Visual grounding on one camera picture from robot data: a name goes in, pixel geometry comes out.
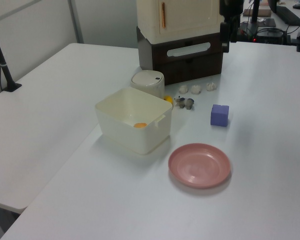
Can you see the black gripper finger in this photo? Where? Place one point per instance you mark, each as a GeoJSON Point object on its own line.
{"type": "Point", "coordinates": [235, 28]}
{"type": "Point", "coordinates": [225, 37]}

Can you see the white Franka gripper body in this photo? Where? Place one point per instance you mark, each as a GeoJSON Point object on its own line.
{"type": "Point", "coordinates": [230, 7]}

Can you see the purple cube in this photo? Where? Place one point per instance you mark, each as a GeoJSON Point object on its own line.
{"type": "Point", "coordinates": [219, 116]}

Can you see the pink plastic plate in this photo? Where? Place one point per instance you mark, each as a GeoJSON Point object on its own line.
{"type": "Point", "coordinates": [199, 166]}

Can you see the black monitor stand pole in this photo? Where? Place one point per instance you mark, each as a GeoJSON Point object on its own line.
{"type": "Point", "coordinates": [255, 11]}

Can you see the black electronics box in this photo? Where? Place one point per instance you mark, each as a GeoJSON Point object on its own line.
{"type": "Point", "coordinates": [267, 33]}

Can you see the cream toy cabinet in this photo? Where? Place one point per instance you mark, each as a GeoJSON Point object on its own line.
{"type": "Point", "coordinates": [187, 17]}

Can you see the brown drawer unit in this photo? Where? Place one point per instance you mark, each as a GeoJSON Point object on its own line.
{"type": "Point", "coordinates": [190, 65]}

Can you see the crumpled white paper ball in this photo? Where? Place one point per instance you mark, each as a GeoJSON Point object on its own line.
{"type": "Point", "coordinates": [195, 89]}
{"type": "Point", "coordinates": [211, 86]}
{"type": "Point", "coordinates": [183, 89]}

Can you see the black keyboard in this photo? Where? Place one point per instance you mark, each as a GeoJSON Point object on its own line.
{"type": "Point", "coordinates": [290, 15]}

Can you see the black computer mouse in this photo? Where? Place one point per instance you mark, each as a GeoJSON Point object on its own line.
{"type": "Point", "coordinates": [299, 6]}

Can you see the panda toy figure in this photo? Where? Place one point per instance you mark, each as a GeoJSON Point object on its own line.
{"type": "Point", "coordinates": [186, 102]}

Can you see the yellow toy banana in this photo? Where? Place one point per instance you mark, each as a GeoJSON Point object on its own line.
{"type": "Point", "coordinates": [168, 99]}

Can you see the small white lidded trash can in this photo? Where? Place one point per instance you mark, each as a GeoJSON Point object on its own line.
{"type": "Point", "coordinates": [147, 80]}

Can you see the toasted toy bread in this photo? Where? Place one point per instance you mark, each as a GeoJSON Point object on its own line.
{"type": "Point", "coordinates": [140, 125]}

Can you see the cream plastic storage bin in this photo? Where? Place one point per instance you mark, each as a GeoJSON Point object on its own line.
{"type": "Point", "coordinates": [140, 140]}

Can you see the black camera stand pole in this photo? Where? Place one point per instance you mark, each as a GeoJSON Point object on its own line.
{"type": "Point", "coordinates": [1, 60]}

